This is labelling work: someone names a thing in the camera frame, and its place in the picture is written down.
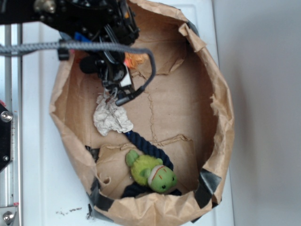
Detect dark blue rope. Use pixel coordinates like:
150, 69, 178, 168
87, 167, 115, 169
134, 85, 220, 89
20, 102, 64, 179
121, 130, 182, 198

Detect crumpled white paper ball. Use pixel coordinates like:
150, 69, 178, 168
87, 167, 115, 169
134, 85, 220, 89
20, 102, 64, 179
93, 95, 134, 136

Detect green plush turtle toy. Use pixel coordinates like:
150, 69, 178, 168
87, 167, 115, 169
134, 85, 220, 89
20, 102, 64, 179
126, 149, 177, 194

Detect orange shell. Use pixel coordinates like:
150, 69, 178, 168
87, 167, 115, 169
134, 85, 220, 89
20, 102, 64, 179
125, 52, 147, 69

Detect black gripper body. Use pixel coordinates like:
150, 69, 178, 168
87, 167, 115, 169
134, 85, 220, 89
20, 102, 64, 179
58, 0, 140, 90

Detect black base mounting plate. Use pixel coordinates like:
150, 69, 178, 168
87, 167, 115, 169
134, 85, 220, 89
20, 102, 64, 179
0, 101, 13, 172

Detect aluminium frame rail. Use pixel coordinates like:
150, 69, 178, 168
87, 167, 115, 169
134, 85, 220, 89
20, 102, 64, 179
0, 23, 24, 226

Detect grey sleeved cable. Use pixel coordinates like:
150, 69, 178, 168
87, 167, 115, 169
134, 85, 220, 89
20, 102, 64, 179
0, 40, 157, 106

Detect brown paper bag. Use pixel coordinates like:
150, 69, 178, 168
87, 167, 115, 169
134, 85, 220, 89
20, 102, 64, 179
49, 0, 234, 226

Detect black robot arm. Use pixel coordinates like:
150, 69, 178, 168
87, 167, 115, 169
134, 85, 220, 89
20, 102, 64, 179
0, 0, 139, 92

